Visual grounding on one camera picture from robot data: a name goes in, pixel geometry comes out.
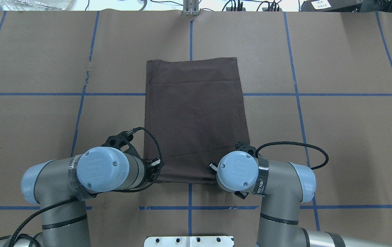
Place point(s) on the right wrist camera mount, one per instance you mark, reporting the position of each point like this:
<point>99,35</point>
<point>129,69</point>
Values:
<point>245,147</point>

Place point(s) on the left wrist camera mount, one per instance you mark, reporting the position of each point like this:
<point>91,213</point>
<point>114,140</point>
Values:
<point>120,140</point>

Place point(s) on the dark brown t-shirt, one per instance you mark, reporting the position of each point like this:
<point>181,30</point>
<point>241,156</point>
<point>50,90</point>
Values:
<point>195,110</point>

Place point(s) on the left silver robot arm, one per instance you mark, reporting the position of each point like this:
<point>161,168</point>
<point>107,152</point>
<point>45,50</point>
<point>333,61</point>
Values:
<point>62,187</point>

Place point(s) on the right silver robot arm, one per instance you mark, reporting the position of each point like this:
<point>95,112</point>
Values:
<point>283,187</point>

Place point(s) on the aluminium frame post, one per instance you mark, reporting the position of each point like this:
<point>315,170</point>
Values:
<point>191,7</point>

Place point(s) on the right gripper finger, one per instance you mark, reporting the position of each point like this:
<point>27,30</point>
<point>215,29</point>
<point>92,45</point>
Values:
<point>213,168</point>
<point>241,194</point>

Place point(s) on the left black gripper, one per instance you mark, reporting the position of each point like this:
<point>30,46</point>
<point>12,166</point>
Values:
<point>153,166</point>

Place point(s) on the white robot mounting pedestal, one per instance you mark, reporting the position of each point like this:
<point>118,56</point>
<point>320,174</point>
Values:
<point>190,241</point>

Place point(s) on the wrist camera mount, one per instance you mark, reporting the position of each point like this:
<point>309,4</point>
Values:
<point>120,140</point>
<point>245,147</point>

